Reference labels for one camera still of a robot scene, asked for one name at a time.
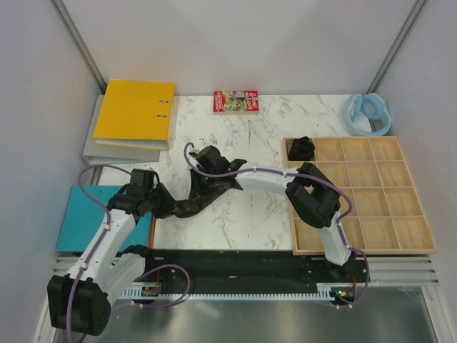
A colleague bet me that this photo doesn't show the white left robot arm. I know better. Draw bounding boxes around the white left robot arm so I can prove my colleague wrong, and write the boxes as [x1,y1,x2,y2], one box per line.
[47,169,172,342]

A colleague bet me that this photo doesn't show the orange folder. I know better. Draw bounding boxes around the orange folder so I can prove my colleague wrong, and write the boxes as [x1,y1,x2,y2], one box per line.
[148,216,156,248]

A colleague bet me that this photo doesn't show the brown floral patterned tie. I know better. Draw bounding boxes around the brown floral patterned tie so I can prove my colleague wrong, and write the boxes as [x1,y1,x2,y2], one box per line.
[173,169,232,218]

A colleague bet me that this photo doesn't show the yellow ring binder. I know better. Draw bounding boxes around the yellow ring binder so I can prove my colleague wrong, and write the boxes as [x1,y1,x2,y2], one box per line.
[93,79,176,151]

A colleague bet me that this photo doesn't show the red illustrated book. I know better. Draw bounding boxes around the red illustrated book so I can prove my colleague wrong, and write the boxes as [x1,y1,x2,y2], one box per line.
[213,90,259,114]

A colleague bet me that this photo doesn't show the aluminium frame post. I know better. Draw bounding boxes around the aluminium frame post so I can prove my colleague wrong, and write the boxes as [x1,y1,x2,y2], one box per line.
[366,0,428,93]
[50,0,107,94]

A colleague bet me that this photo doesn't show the teal folder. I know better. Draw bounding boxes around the teal folder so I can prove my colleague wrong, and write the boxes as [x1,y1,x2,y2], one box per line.
[57,185,151,253]

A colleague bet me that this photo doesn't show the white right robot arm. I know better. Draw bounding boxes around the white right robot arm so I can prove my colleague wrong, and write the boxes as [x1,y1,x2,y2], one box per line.
[184,142,355,282]

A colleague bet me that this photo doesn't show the rolled dark navy tie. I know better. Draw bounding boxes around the rolled dark navy tie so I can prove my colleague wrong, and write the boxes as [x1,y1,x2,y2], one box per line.
[288,136,315,161]

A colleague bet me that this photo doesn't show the left aluminium frame post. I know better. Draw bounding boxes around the left aluminium frame post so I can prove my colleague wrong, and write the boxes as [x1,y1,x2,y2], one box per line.
[50,0,107,94]

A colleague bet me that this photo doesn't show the wooden compartment tray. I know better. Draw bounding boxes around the wooden compartment tray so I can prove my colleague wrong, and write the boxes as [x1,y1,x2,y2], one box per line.
[281,136,437,256]

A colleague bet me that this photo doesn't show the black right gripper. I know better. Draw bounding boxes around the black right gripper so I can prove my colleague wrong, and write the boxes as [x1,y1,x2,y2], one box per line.
[189,166,219,201]

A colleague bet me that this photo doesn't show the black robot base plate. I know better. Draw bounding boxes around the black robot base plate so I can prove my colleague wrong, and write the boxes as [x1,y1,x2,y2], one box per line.
[127,246,368,294]

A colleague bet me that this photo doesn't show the right aluminium frame post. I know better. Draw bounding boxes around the right aluminium frame post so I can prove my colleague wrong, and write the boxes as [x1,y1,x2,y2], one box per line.
[366,0,428,93]

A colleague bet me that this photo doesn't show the grey ring binder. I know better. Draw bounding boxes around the grey ring binder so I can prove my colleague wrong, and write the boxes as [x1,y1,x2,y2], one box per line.
[82,95,177,165]

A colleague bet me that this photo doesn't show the white slotted cable duct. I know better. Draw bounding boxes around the white slotted cable duct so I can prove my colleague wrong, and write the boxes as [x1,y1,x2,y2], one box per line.
[119,284,354,301]

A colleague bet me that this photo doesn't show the light blue headphones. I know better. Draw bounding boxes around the light blue headphones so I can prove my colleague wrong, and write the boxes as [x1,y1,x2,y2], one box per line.
[341,93,391,136]

